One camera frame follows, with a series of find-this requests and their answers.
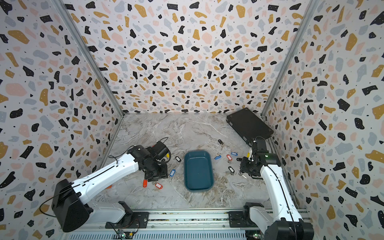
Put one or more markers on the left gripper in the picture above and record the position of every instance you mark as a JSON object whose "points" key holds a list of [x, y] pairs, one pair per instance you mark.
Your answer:
{"points": [[164, 175]]}

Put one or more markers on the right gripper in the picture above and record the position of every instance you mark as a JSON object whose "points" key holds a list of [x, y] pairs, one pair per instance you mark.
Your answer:
{"points": [[242, 166]]}

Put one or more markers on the teal storage box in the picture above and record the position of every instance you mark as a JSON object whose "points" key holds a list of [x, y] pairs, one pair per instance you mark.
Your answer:
{"points": [[198, 171]]}

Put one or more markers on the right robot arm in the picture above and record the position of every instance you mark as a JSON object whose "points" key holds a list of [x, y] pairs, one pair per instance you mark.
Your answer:
{"points": [[286, 223]]}

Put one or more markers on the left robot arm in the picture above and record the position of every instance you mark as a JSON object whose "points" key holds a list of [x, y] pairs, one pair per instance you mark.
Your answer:
{"points": [[73, 204]]}

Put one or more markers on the black laptop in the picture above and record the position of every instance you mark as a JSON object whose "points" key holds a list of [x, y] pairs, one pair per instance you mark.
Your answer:
{"points": [[248, 125]]}

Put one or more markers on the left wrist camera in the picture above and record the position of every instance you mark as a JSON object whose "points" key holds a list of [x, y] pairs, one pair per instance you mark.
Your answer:
{"points": [[161, 153]]}

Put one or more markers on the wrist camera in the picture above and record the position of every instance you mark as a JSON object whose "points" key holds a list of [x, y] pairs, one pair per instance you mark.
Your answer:
{"points": [[259, 146], [161, 153]]}

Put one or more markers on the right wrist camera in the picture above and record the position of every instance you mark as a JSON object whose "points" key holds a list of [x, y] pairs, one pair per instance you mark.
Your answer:
{"points": [[259, 146]]}

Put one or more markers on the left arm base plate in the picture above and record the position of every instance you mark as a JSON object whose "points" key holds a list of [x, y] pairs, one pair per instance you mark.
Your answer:
{"points": [[135, 220]]}

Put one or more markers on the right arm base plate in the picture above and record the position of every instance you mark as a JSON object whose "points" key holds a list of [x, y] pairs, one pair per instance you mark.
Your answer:
{"points": [[238, 220]]}

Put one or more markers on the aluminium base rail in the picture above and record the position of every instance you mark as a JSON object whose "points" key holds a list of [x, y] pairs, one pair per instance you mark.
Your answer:
{"points": [[200, 224]]}

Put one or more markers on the right aluminium corner post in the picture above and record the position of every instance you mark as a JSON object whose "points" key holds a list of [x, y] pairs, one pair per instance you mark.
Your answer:
{"points": [[294, 47]]}

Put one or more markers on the aluminium corner post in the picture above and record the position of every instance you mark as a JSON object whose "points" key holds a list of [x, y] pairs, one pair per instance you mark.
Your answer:
{"points": [[294, 47], [66, 17]]}

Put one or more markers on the left aluminium corner post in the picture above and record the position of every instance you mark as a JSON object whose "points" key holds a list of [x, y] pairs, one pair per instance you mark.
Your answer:
{"points": [[66, 17]]}

